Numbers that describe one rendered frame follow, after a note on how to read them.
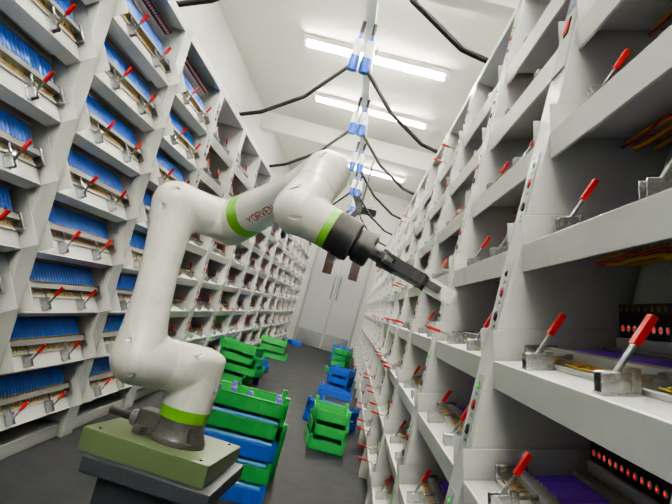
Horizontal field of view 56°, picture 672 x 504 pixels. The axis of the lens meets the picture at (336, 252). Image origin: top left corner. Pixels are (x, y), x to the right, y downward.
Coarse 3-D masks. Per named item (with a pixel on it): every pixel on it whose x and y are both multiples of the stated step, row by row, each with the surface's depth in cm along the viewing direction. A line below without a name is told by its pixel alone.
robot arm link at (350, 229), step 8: (344, 216) 132; (352, 216) 134; (336, 224) 130; (344, 224) 131; (352, 224) 131; (360, 224) 132; (336, 232) 130; (344, 232) 130; (352, 232) 130; (360, 232) 132; (328, 240) 131; (336, 240) 130; (344, 240) 130; (352, 240) 130; (328, 248) 132; (336, 248) 131; (344, 248) 130; (352, 248) 132; (336, 256) 133; (344, 256) 132
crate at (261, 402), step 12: (228, 384) 247; (216, 396) 227; (228, 396) 228; (240, 396) 228; (252, 396) 229; (264, 396) 248; (276, 396) 249; (240, 408) 228; (252, 408) 228; (264, 408) 229; (276, 408) 229
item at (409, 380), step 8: (400, 376) 242; (408, 376) 242; (416, 376) 240; (400, 384) 236; (408, 384) 226; (416, 384) 236; (400, 392) 233; (408, 392) 213; (416, 392) 182; (408, 400) 201; (408, 408) 201
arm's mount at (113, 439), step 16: (96, 432) 150; (112, 432) 152; (128, 432) 157; (80, 448) 150; (96, 448) 149; (112, 448) 149; (128, 448) 149; (144, 448) 148; (160, 448) 150; (208, 448) 164; (224, 448) 169; (240, 448) 178; (128, 464) 148; (144, 464) 148; (160, 464) 148; (176, 464) 147; (192, 464) 147; (208, 464) 148; (224, 464) 162; (176, 480) 147; (192, 480) 146; (208, 480) 150
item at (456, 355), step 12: (444, 324) 174; (456, 324) 174; (468, 324) 174; (480, 324) 174; (444, 336) 174; (444, 348) 159; (456, 348) 141; (444, 360) 159; (456, 360) 141; (468, 360) 127; (468, 372) 127
